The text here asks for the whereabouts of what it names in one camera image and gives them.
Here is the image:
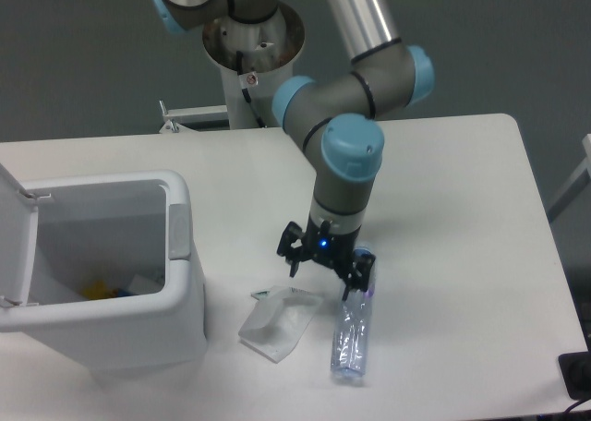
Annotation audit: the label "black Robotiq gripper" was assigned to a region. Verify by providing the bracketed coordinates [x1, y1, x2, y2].
[276, 218, 375, 301]

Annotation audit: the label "white paper plastic pouch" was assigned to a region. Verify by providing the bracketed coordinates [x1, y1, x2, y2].
[238, 286, 325, 364]

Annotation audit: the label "clear plastic water bottle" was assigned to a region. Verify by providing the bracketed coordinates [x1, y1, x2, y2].
[331, 263, 377, 385]

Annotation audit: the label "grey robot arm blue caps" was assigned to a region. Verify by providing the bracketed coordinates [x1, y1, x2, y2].
[152, 0, 435, 292]

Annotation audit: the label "white plastic trash can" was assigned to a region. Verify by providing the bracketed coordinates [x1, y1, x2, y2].
[1, 170, 207, 370]

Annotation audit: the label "yellow trash in bin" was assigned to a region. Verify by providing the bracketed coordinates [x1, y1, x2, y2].
[81, 280, 120, 300]

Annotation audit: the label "black device at table edge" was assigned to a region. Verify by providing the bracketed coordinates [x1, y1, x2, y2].
[558, 351, 590, 400]

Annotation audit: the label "white metal mounting frame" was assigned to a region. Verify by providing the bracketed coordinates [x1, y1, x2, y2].
[159, 100, 229, 134]

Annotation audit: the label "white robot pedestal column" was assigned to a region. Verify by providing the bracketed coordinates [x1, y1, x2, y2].
[202, 3, 305, 129]

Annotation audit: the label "black cable on pedestal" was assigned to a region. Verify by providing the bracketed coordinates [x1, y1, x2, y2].
[235, 50, 269, 129]

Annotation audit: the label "white frame at right edge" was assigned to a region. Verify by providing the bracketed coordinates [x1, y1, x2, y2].
[546, 134, 590, 223]

